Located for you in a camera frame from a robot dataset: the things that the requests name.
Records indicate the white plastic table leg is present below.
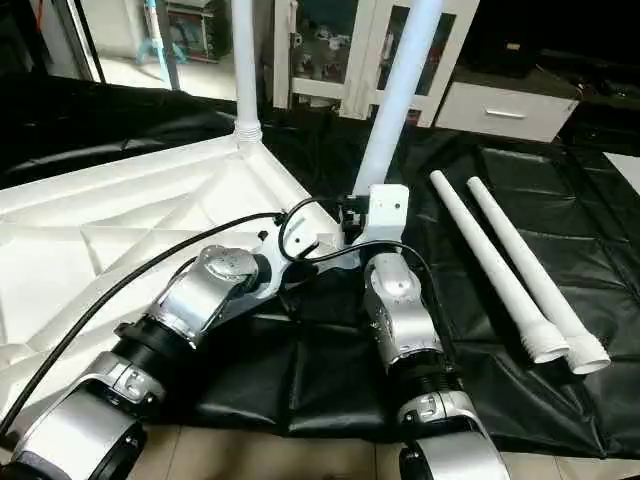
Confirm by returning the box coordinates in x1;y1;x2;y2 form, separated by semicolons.
231;0;264;149
467;177;612;376
429;170;570;364
352;0;444;199

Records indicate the white plastic table top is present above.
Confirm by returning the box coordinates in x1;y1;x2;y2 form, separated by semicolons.
0;125;347;426

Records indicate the white glass-door cabinet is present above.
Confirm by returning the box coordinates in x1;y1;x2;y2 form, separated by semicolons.
273;0;481;127

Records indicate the white drawer unit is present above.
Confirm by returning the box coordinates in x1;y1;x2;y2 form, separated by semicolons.
435;80;581;143

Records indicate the black mat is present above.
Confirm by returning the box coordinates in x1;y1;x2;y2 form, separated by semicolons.
0;75;640;461

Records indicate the black box yellow label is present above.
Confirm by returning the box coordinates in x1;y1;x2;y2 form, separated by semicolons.
468;0;561;77

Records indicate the dark storage box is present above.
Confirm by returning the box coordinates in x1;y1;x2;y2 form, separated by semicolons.
165;0;231;61

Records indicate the white flat panel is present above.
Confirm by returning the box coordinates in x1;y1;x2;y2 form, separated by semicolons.
605;150;640;197

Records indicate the light blue metal frame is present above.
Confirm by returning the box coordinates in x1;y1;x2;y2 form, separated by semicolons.
140;0;186;67

